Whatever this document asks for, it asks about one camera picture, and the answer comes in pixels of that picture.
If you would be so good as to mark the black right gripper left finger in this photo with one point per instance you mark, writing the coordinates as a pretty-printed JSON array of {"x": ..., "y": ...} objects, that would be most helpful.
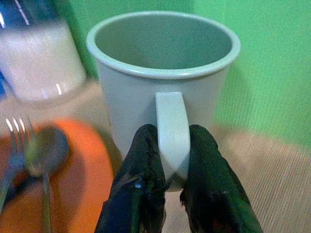
[{"x": 141, "y": 174}]

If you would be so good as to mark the orange plate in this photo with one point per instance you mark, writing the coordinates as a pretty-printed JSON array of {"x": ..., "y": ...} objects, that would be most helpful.
[{"x": 82, "y": 174}]

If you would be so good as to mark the white ceramic mug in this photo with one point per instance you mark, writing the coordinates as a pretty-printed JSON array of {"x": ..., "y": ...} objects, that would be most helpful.
[{"x": 155, "y": 102}]

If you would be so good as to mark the clear jar with white contents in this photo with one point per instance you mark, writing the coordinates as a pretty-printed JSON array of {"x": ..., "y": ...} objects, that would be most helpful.
[{"x": 36, "y": 58}]

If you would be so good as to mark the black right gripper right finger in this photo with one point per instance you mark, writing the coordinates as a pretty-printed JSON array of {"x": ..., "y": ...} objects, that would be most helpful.
[{"x": 213, "y": 184}]

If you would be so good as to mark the silver metal spoon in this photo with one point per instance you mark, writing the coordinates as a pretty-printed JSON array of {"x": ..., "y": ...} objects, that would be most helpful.
[{"x": 46, "y": 150}]

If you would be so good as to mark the silver metal fork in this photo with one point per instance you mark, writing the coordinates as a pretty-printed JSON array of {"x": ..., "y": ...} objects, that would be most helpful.
[{"x": 14, "y": 150}]

